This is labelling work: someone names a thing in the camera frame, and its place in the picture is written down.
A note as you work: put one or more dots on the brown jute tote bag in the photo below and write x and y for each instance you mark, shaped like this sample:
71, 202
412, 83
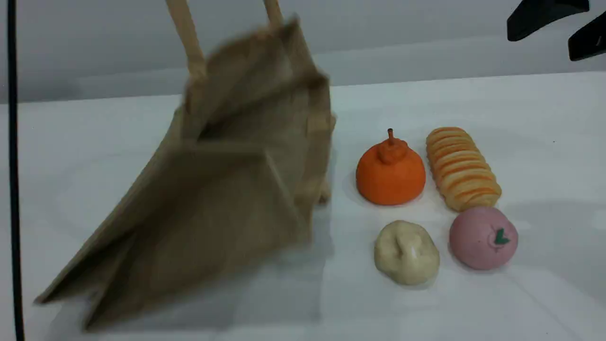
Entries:
222, 208

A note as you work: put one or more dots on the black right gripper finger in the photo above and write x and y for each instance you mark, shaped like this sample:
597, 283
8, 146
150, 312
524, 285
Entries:
539, 16
589, 40

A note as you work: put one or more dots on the pink peach shaped bun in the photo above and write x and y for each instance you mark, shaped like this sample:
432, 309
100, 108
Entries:
480, 239

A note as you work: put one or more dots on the cream egg yolk pastry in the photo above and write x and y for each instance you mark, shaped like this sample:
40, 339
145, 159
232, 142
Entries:
407, 255

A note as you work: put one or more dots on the orange tangerine shaped bun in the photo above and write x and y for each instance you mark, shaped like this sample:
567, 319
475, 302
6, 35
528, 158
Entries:
390, 177

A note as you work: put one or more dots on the long striped bread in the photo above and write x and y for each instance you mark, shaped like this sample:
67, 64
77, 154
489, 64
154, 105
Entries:
461, 168

